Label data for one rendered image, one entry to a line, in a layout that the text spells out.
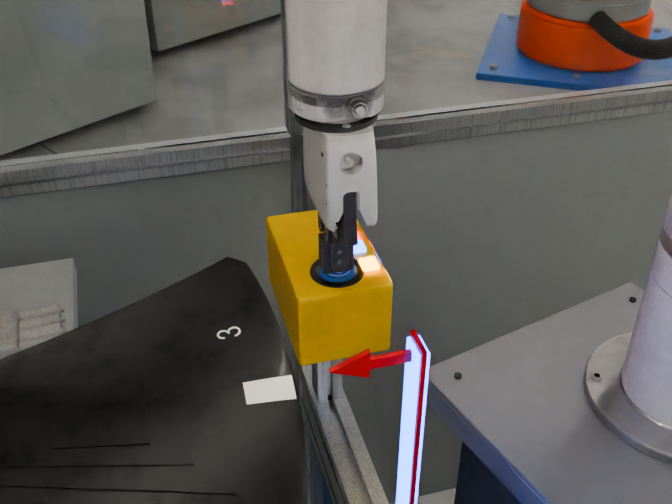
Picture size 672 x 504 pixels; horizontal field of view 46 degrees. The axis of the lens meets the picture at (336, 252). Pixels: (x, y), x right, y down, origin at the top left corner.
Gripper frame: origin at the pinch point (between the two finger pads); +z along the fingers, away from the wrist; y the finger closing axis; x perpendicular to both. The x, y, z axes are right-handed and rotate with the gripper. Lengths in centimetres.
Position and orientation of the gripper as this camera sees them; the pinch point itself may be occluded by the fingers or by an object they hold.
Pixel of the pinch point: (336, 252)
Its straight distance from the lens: 79.6
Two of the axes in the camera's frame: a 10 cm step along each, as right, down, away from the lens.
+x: -9.6, 1.5, -2.2
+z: 0.0, 8.2, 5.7
